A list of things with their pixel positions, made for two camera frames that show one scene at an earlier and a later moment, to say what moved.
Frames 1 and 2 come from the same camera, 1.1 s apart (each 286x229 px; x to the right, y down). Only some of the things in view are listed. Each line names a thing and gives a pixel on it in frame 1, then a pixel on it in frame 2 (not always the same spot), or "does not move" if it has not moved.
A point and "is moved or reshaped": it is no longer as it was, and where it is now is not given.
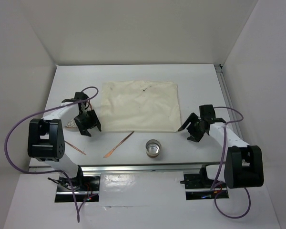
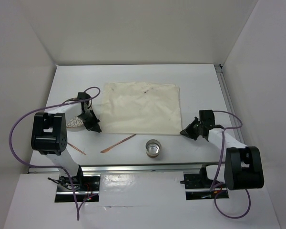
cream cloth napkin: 137,106 does not move
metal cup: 153,148 does not move
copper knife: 109,152 is moved or reshaped
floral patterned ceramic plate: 71,125 does not move
